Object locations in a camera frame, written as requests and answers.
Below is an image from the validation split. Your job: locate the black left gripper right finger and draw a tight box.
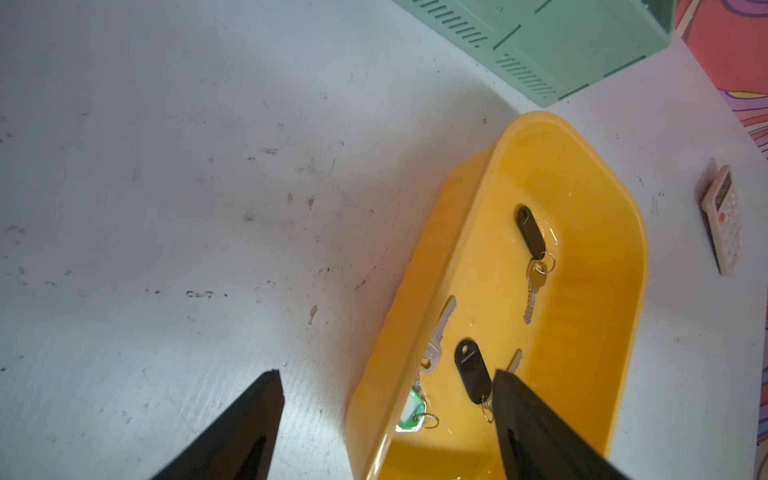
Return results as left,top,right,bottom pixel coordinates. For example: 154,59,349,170
492,370,625,479

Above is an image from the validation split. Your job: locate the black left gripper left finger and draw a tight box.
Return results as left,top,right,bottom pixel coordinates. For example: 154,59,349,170
154,370,285,479

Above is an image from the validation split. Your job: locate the yellow plastic storage box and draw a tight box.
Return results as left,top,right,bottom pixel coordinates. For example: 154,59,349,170
345,112,648,479

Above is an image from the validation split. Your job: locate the key with black tag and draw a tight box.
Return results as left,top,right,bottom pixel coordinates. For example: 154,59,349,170
515,205,556,325
454,338,525,423

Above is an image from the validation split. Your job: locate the key with green white tag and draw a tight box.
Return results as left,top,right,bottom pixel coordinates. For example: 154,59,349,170
395,296,457,433

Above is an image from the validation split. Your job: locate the pink calculator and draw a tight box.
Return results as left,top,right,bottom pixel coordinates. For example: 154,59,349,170
701,165,742,277

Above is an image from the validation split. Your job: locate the green file organizer rack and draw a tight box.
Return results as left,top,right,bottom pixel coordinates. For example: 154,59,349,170
398,0,676,107

